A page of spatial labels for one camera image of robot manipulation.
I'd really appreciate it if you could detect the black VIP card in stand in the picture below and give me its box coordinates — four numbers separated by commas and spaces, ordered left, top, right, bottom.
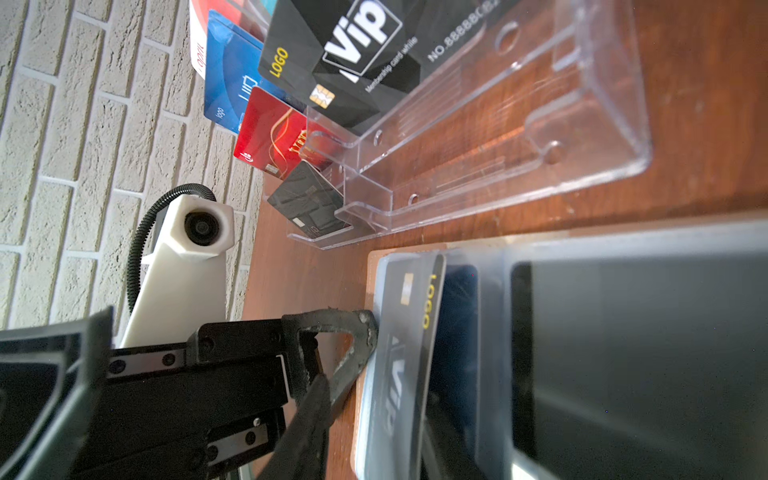
259, 0, 515, 136

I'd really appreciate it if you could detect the black vip card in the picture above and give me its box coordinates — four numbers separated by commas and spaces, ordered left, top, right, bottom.
352, 251, 446, 479
259, 0, 515, 136

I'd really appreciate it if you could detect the clear acrylic card display stand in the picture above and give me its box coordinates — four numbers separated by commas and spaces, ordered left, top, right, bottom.
303, 1, 652, 249

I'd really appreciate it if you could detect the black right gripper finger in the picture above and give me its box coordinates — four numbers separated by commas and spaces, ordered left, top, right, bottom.
257, 374, 332, 480

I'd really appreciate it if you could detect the red gold VIP card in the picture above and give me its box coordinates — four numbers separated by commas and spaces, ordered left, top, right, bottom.
234, 87, 331, 179

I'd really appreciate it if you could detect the white red april card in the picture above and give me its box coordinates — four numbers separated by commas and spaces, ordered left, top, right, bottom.
189, 0, 259, 79

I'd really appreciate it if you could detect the teal VIP card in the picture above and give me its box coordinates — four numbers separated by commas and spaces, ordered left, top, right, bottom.
259, 0, 277, 16

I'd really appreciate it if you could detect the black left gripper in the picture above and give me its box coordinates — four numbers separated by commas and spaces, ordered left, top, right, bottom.
1, 307, 378, 479

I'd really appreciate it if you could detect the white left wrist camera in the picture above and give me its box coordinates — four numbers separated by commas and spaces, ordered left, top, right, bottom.
118, 195, 235, 348

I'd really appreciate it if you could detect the dark black card lower left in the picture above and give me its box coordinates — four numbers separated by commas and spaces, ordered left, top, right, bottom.
267, 160, 348, 239

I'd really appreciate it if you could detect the blue VIP card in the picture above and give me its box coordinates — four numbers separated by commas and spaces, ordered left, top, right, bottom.
204, 9, 306, 134

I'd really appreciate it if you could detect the black corrugated cable left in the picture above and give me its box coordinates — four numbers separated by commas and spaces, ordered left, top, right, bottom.
125, 182, 218, 316

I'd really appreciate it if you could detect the beige leather card holder wallet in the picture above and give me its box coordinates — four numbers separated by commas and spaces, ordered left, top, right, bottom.
370, 215, 767, 479

